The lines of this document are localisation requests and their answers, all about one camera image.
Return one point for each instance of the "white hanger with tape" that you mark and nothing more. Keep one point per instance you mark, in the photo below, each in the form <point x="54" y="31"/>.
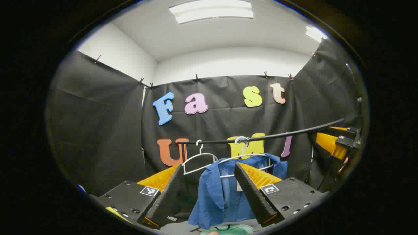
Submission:
<point x="228" y="159"/>

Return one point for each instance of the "mint green laundry hamper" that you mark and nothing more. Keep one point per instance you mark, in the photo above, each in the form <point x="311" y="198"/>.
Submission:
<point x="235" y="229"/>

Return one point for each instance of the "row of black backdrop clips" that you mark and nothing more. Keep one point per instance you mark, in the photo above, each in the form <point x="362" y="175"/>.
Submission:
<point x="196" y="78"/>

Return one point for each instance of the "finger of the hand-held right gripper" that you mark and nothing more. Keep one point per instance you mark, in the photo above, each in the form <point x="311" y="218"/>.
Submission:
<point x="328" y="143"/>
<point x="343" y="131"/>

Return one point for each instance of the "large ceiling light panel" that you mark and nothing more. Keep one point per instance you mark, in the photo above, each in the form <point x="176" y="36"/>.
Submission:
<point x="212" y="9"/>

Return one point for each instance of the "blue knit sweater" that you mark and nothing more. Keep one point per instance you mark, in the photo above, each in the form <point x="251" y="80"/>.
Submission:
<point x="212" y="195"/>

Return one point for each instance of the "black clothes rack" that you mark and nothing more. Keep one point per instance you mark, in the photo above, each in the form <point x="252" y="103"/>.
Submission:
<point x="277" y="135"/>

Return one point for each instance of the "white paper hang tag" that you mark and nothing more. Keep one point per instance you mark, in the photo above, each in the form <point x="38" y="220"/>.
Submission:
<point x="239" y="186"/>

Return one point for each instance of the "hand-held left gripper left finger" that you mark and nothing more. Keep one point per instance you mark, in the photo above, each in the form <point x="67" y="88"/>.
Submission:
<point x="168" y="199"/>

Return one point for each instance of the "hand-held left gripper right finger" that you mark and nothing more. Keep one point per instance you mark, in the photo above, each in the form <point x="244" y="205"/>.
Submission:
<point x="253" y="195"/>

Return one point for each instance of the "white tape wrap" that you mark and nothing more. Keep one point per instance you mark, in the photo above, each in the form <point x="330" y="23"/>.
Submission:
<point x="241" y="139"/>

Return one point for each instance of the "white plastic hanger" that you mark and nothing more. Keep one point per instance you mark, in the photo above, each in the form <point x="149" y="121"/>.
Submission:
<point x="192" y="158"/>

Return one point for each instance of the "small ceiling light panel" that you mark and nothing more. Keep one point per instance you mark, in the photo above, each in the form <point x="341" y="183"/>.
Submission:
<point x="315" y="33"/>

